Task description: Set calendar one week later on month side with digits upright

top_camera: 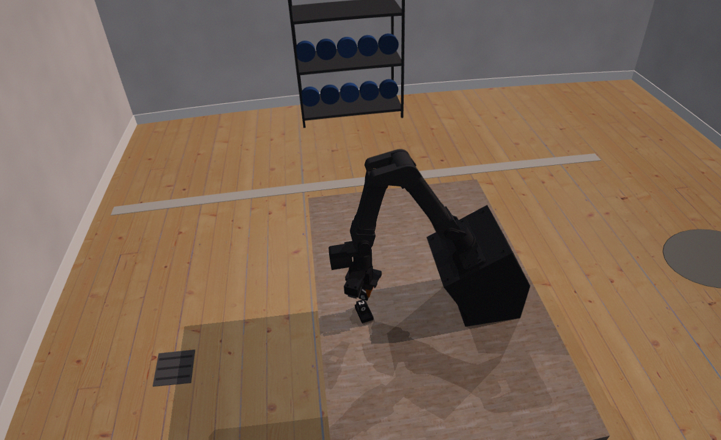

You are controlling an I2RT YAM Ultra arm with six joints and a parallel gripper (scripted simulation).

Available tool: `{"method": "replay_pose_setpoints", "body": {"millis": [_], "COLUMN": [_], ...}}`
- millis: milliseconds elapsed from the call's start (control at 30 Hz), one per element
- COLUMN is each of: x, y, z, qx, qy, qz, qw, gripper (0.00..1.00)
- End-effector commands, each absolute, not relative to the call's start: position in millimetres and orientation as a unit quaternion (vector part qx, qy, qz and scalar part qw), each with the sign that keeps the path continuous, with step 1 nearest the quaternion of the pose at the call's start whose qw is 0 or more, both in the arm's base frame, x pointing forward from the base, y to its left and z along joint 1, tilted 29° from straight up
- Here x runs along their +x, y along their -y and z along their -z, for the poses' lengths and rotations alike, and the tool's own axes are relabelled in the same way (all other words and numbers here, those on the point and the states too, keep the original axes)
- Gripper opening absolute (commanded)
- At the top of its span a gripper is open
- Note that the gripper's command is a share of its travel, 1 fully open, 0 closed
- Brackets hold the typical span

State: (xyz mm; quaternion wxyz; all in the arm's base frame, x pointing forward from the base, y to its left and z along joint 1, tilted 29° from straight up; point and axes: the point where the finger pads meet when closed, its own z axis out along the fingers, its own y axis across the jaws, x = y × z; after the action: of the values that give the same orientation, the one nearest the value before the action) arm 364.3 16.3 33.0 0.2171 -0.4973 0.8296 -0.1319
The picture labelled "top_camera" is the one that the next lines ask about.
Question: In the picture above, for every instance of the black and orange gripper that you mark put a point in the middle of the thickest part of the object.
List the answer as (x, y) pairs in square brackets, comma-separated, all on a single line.
[(376, 275)]

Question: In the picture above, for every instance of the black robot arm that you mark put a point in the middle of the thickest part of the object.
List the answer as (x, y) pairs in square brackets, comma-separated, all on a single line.
[(396, 168)]

